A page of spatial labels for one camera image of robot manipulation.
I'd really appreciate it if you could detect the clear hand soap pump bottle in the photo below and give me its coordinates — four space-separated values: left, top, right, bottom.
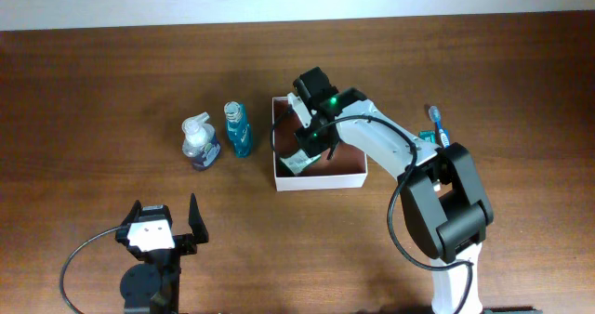
181 112 221 171

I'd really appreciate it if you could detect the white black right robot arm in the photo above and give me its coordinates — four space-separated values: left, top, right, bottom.
287 67 494 313

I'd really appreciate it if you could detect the green white soap packet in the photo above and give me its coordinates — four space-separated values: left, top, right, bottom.
280 150 321 176

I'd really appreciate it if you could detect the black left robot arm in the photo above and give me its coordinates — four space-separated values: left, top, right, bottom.
114 195 209 314

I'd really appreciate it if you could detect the teal mouthwash bottle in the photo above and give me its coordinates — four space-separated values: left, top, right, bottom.
224 101 253 158

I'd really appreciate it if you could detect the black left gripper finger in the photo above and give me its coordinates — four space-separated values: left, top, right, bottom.
188 193 209 244
121 200 142 226

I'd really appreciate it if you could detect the blue white capped toothbrush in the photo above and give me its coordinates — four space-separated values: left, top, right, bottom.
428 106 450 148

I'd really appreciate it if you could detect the pink cardboard box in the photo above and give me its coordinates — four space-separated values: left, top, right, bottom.
272 114 368 191

